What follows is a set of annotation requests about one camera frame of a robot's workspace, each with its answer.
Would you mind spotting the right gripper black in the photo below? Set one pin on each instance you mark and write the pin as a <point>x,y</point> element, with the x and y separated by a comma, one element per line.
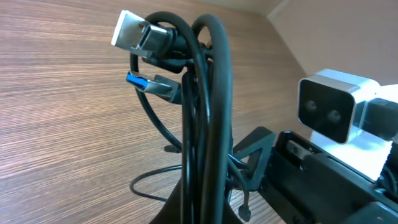
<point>305,184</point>

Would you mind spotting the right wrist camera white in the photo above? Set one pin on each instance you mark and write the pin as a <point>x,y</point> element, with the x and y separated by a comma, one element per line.
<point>353,118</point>

